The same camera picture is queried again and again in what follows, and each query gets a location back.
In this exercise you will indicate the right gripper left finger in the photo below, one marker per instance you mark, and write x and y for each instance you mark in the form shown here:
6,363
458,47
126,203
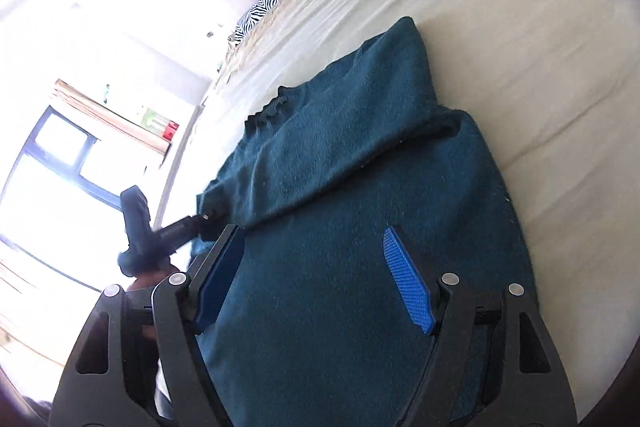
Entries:
136,361

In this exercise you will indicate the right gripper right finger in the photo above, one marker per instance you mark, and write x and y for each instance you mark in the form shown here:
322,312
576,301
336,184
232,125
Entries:
524,382

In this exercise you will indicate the person's left hand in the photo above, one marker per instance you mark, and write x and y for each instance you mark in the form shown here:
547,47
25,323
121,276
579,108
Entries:
151,279

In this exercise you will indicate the red and green items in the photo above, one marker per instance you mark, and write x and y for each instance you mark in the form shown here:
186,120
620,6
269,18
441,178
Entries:
158,124

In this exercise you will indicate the beige curtain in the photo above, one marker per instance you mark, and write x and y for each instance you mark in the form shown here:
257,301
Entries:
74,99

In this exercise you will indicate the zebra print pillow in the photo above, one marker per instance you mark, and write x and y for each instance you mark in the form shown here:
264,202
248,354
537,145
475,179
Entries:
251,18

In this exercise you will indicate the beige bed cover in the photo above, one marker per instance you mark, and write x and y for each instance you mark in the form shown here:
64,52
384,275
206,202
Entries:
554,87

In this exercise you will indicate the window with dark frame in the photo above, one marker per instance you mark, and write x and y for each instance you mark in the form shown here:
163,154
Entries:
50,212

